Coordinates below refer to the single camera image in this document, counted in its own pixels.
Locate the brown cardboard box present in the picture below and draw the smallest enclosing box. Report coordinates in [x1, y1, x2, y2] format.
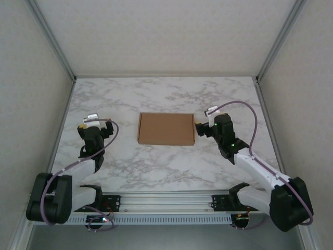
[137, 112, 196, 146]

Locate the aluminium table side rail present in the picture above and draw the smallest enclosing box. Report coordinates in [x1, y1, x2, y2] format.
[253, 78, 291, 191]
[44, 78, 76, 183]

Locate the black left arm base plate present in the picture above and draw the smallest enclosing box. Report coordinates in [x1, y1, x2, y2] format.
[101, 194, 122, 212]

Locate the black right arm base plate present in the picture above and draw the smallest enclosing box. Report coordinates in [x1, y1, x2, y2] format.
[212, 194, 250, 212]

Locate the aluminium mounting rail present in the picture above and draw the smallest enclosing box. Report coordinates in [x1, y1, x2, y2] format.
[27, 191, 309, 215]

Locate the aluminium frame post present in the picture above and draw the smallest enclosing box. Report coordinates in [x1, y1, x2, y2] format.
[24, 0, 76, 82]
[255, 0, 310, 83]

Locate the grey slotted cable duct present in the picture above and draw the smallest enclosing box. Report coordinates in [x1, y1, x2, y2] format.
[67, 215, 232, 225]

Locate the aluminium frame leg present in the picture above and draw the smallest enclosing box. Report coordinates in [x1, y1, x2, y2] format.
[9, 221, 34, 250]
[298, 223, 321, 250]

